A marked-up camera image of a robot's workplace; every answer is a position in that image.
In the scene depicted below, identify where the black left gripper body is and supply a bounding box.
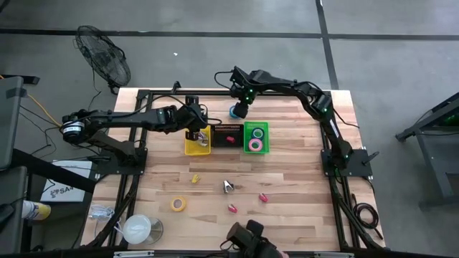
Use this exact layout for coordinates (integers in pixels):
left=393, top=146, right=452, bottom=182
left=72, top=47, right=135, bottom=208
left=175, top=95, right=202, bottom=142

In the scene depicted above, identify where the green plastic basket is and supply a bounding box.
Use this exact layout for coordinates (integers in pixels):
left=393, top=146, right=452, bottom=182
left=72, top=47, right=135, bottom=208
left=243, top=120, right=270, bottom=154

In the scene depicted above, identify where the silver bracket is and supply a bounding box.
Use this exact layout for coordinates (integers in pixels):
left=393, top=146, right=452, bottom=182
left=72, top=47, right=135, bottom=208
left=113, top=250, right=156, bottom=258
left=314, top=252, right=354, bottom=258

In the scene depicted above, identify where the black coiled cable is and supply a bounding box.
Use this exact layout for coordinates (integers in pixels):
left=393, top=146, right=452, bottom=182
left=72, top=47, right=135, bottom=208
left=352, top=193, right=385, bottom=241

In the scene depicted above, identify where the black diagonal beam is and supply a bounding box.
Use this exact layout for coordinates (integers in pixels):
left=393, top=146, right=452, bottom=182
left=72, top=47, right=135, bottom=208
left=12, top=148, right=98, bottom=194

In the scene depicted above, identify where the white printed sign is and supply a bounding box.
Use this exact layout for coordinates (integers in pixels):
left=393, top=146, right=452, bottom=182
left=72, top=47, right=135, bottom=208
left=39, top=160, right=93, bottom=204

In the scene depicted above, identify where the white plastic cup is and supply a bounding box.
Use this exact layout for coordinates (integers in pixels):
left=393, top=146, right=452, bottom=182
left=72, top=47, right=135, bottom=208
left=121, top=214, right=165, bottom=246

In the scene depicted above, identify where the yellow tape roll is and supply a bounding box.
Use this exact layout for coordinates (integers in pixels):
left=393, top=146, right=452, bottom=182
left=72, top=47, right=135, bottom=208
left=169, top=195, right=188, bottom=213

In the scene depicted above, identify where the yellow white spray can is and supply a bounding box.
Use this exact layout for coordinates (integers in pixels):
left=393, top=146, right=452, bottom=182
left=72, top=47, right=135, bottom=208
left=21, top=199, right=52, bottom=221

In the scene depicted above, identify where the black floor cable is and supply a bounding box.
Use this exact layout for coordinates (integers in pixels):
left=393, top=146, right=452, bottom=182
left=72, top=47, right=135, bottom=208
left=18, top=70, right=114, bottom=150

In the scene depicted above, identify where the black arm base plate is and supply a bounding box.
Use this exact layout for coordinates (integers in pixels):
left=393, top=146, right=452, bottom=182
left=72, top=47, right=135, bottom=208
left=321, top=148, right=380, bottom=178
left=89, top=147, right=148, bottom=176

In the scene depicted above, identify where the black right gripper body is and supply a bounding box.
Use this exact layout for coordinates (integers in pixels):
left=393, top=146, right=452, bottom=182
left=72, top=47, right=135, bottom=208
left=232, top=101, right=251, bottom=120

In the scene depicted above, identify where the grey cabinet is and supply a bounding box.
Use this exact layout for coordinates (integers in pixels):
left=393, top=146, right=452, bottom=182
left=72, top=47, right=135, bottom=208
left=0, top=75, right=29, bottom=257

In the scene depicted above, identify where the black plastic basket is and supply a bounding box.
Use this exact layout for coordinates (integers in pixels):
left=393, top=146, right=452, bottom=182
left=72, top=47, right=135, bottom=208
left=210, top=123, right=245, bottom=148

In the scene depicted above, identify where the black aluminium table frame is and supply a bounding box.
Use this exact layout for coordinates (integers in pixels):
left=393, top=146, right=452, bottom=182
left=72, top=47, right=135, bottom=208
left=85, top=87, right=387, bottom=252

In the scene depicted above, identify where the black floor fan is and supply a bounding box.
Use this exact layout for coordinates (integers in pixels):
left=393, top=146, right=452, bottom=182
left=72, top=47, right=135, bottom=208
left=74, top=24, right=132, bottom=95

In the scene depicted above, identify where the yellow extension cord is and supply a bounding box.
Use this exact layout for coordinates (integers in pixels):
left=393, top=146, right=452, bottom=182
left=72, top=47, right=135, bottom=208
left=0, top=73, right=65, bottom=129

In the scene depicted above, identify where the grey metal cart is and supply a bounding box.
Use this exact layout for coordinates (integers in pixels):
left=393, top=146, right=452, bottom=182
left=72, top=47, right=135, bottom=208
left=394, top=92, right=459, bottom=209

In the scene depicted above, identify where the white cable bundle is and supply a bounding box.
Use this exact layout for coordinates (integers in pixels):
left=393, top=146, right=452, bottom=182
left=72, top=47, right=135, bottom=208
left=87, top=204, right=116, bottom=231

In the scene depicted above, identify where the yellow plastic basket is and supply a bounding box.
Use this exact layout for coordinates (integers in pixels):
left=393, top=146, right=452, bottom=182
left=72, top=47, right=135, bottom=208
left=184, top=123, right=212, bottom=157

